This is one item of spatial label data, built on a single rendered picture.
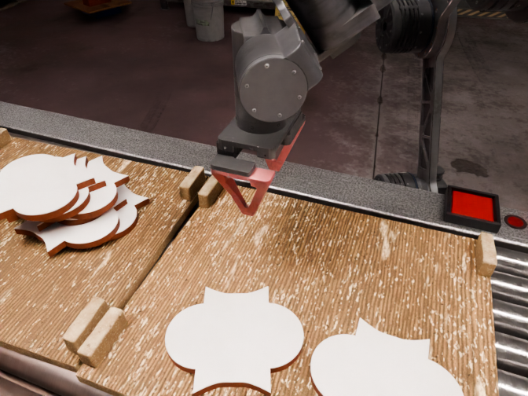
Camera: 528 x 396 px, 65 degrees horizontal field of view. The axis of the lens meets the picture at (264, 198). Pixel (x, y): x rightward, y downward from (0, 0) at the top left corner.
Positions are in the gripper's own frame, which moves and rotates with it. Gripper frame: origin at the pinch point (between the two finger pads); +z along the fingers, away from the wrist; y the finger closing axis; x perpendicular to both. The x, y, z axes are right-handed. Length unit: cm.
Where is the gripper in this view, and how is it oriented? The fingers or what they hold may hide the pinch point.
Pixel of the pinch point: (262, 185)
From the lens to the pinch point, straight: 52.7
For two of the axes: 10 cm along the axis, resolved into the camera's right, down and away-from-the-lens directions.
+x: -9.4, -2.1, 2.7
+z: 0.0, 7.7, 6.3
